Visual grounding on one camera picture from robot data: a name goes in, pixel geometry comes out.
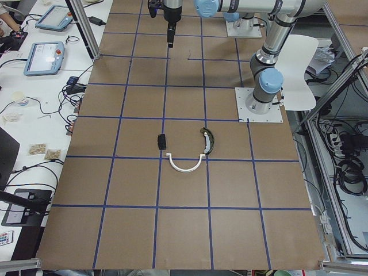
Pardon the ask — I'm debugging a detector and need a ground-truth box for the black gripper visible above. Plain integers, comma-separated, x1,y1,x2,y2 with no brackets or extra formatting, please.
163,0,182,48

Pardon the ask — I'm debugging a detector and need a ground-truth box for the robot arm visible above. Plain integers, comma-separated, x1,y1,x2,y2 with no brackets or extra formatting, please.
193,1,325,114

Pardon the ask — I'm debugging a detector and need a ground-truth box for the black power adapter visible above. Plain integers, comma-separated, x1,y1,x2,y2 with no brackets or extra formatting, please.
88,16,106,26

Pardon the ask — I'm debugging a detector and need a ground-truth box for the small black plastic part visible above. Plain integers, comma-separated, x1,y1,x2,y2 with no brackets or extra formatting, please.
158,133,167,151

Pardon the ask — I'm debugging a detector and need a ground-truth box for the dark green curved part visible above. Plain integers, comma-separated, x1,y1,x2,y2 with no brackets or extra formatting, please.
200,127,214,155

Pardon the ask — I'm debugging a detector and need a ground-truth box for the blue teach pendant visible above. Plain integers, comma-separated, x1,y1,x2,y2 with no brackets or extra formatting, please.
24,41,65,76
35,5,73,32

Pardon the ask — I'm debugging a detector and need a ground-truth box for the white chair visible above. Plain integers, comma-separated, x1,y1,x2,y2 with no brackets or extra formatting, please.
275,34,319,111

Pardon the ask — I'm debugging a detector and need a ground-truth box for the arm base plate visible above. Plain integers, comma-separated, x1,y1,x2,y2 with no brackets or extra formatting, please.
235,87,283,123
225,14,262,39

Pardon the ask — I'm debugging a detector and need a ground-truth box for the aluminium frame post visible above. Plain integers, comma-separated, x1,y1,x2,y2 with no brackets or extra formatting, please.
66,0,101,60

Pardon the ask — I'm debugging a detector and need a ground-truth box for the white semicircular bracket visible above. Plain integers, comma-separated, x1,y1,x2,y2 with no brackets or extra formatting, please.
166,152,206,173

